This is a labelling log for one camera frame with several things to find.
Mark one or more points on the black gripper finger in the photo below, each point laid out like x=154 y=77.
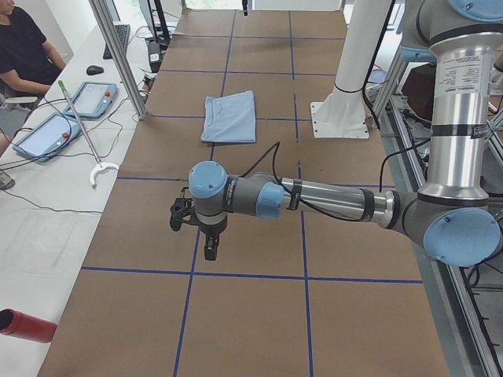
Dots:
x=245 y=7

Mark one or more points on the red cylindrical bottle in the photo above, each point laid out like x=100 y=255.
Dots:
x=23 y=326

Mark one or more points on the seated person in black shirt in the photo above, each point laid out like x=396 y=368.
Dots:
x=30 y=64

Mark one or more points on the black computer mouse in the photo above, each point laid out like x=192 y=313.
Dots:
x=94 y=70

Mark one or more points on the near blue teach pendant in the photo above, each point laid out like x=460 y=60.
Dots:
x=48 y=138

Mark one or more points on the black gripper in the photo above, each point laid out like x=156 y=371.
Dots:
x=211 y=231

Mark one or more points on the reacher grabber stick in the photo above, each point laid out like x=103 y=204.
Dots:
x=101 y=165

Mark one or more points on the aluminium frame rack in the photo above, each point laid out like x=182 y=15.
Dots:
x=446 y=212

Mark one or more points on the black power adapter with label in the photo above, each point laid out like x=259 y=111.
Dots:
x=155 y=56

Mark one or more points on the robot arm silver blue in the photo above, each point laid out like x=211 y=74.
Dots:
x=216 y=194

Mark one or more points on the far blue teach pendant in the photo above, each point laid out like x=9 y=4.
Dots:
x=92 y=99

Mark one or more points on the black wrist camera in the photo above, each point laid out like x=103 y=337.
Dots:
x=182 y=211

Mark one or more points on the light blue t-shirt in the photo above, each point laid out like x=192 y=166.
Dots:
x=230 y=119

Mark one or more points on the blue teach pendant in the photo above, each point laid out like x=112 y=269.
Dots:
x=48 y=138
x=92 y=99

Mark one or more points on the aluminium frame post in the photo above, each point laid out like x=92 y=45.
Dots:
x=105 y=23

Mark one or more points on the white central pillar with base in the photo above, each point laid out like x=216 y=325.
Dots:
x=342 y=113

